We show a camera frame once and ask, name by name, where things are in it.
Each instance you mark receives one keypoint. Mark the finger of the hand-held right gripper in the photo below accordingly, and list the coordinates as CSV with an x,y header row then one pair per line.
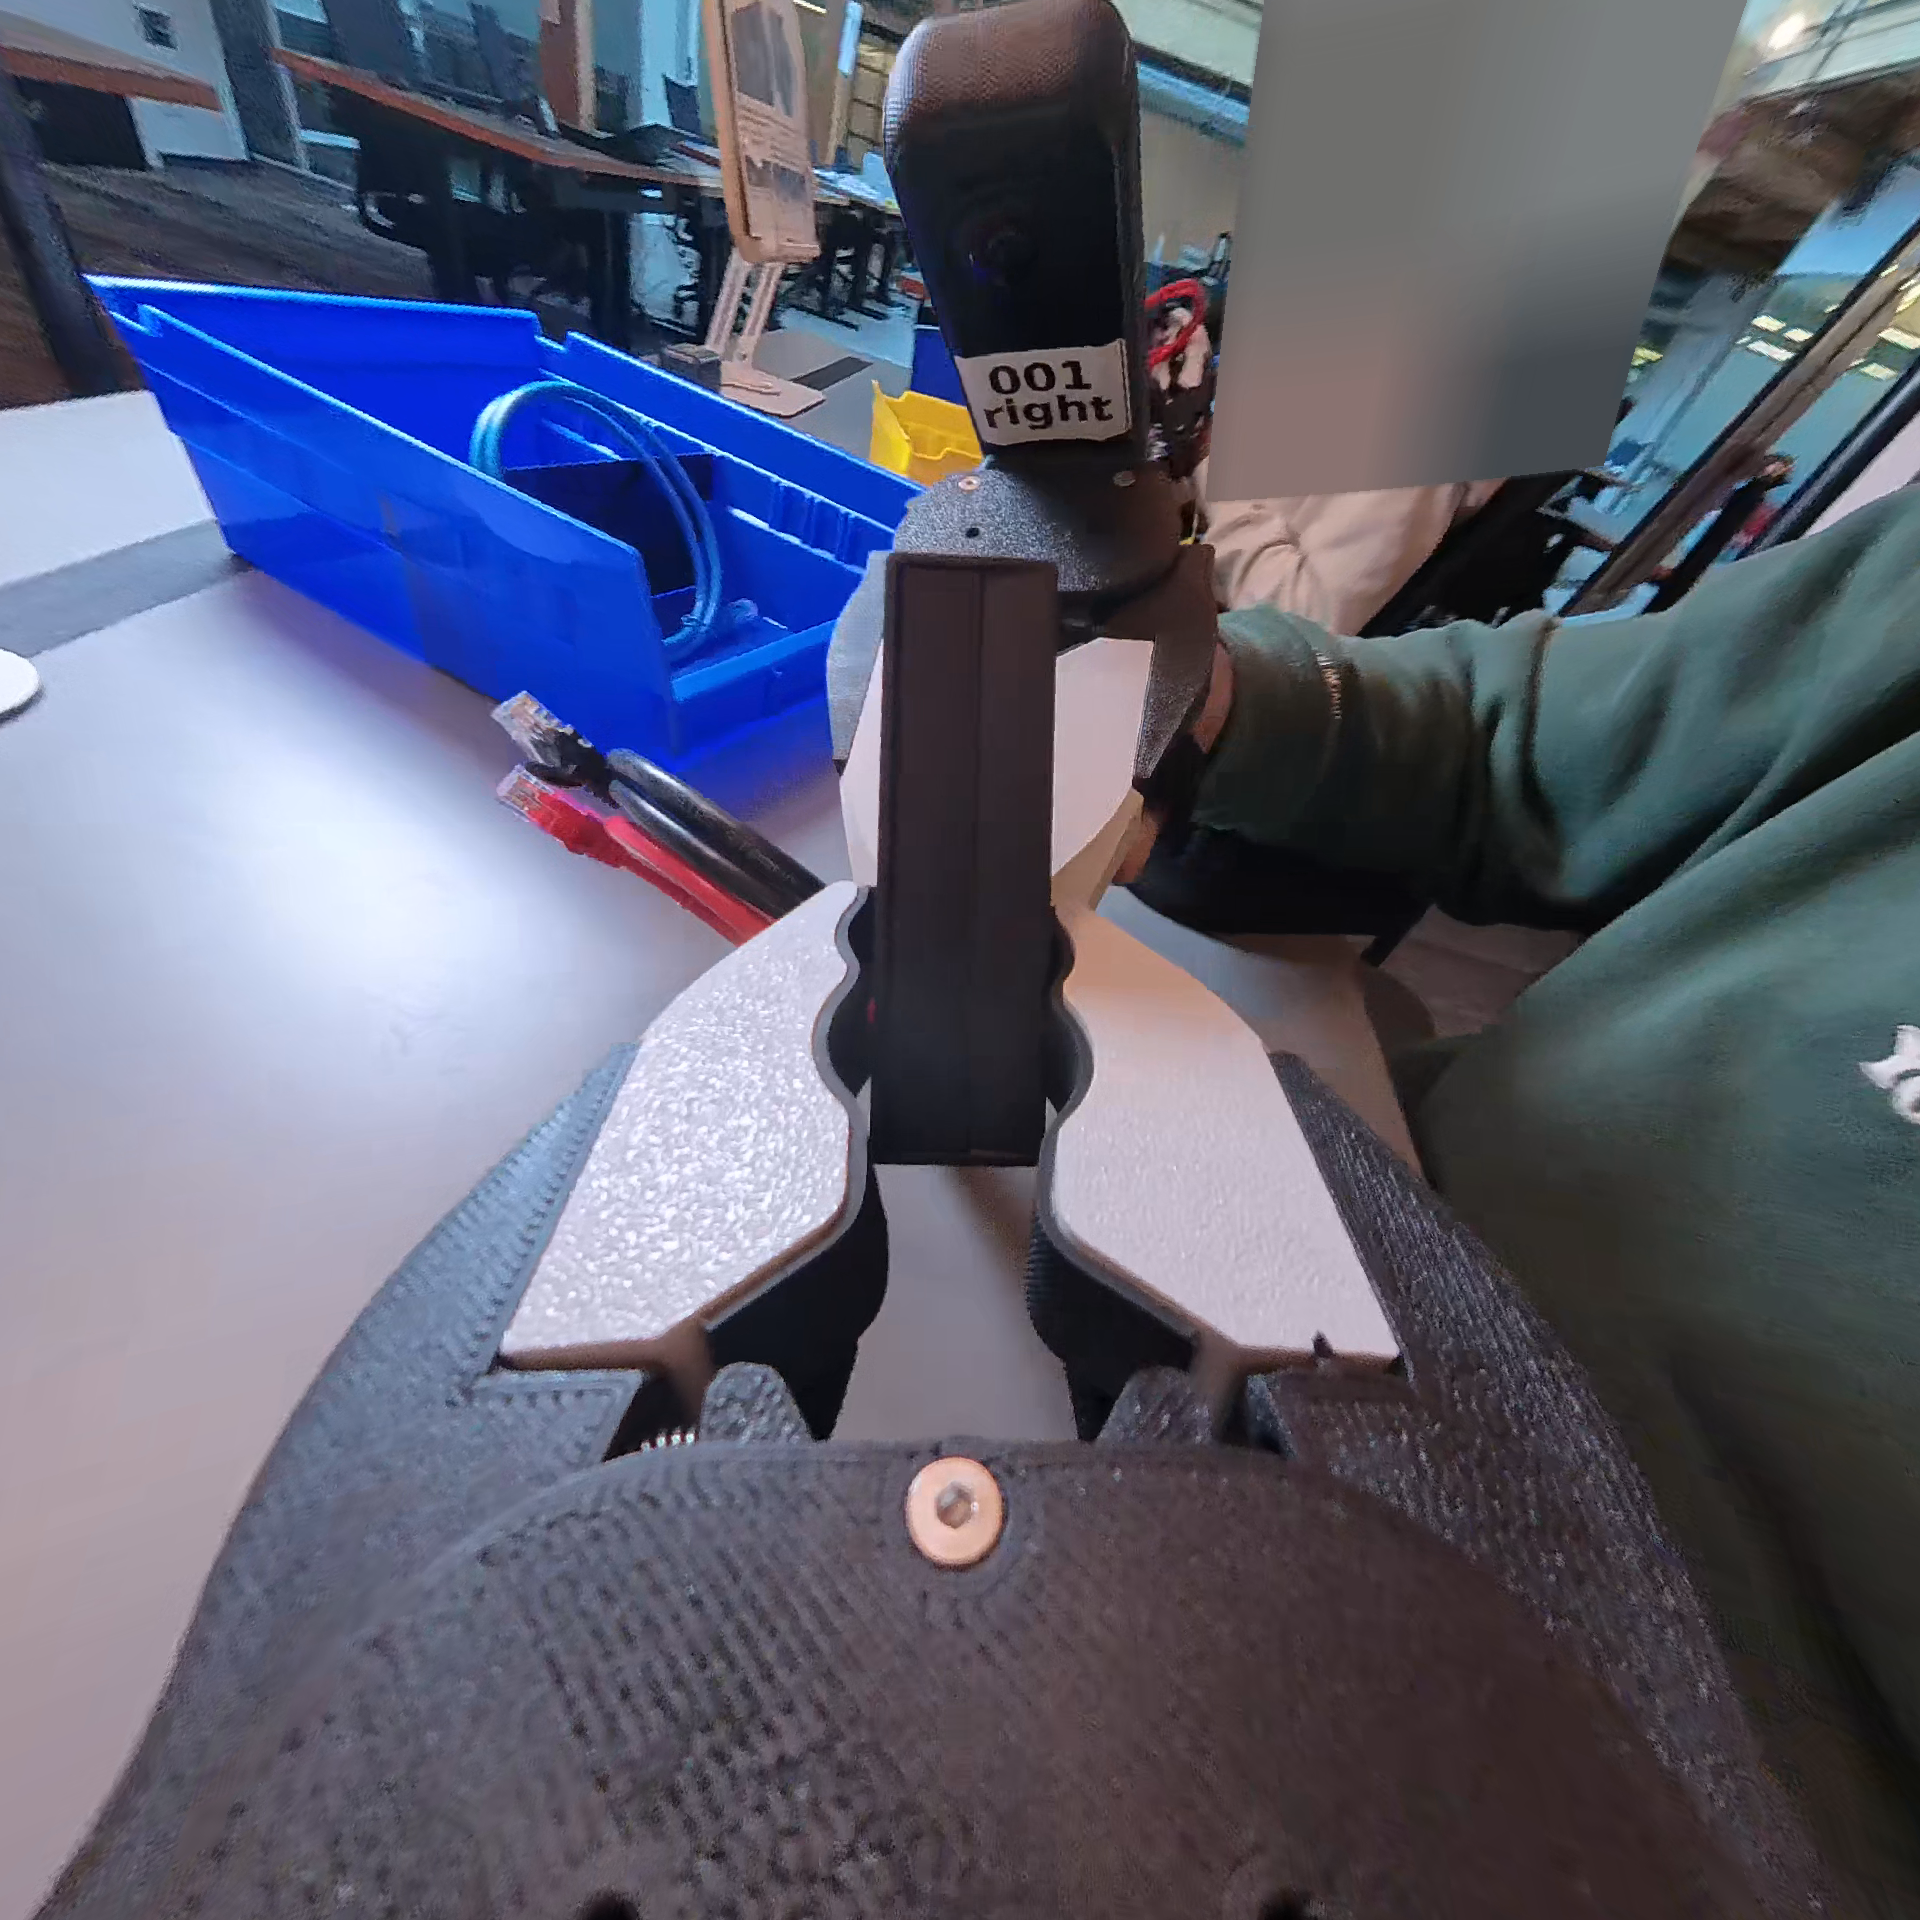
x,y
857,826
1109,855

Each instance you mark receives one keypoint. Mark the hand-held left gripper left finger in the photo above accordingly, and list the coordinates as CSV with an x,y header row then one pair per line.
x,y
704,1186

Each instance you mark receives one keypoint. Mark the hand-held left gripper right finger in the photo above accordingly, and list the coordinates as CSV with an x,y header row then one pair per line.
x,y
1201,1186

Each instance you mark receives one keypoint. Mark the black ethernet port box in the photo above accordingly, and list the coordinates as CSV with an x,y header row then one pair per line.
x,y
961,839

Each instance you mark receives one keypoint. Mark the blue plastic bin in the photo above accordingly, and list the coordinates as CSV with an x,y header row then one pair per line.
x,y
376,525

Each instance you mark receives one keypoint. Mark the person's right forearm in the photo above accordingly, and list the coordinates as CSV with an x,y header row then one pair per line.
x,y
1575,720

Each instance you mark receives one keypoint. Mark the person's right hand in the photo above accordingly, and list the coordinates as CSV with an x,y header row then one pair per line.
x,y
1244,885

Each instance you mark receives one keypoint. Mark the yellow plastic bin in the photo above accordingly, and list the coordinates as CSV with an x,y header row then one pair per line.
x,y
931,443

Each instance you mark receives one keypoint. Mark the black bin divider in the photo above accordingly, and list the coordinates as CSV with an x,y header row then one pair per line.
x,y
600,494

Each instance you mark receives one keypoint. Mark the person's green sweater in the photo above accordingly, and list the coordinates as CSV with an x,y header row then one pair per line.
x,y
1725,1276

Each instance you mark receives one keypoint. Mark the wooden office desk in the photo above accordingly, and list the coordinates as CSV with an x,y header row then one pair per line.
x,y
494,135
107,77

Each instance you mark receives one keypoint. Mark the white metal base plate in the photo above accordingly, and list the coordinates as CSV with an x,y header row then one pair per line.
x,y
14,682

